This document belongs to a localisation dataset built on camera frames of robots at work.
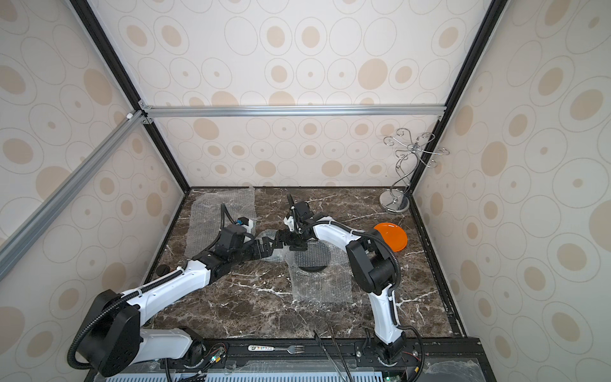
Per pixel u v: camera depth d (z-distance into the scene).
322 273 0.91
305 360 0.73
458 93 0.85
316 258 0.93
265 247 0.76
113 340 0.41
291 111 0.92
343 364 0.71
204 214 1.09
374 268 0.53
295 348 0.76
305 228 0.71
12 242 0.51
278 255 0.92
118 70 0.79
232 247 0.66
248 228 0.78
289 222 0.90
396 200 1.13
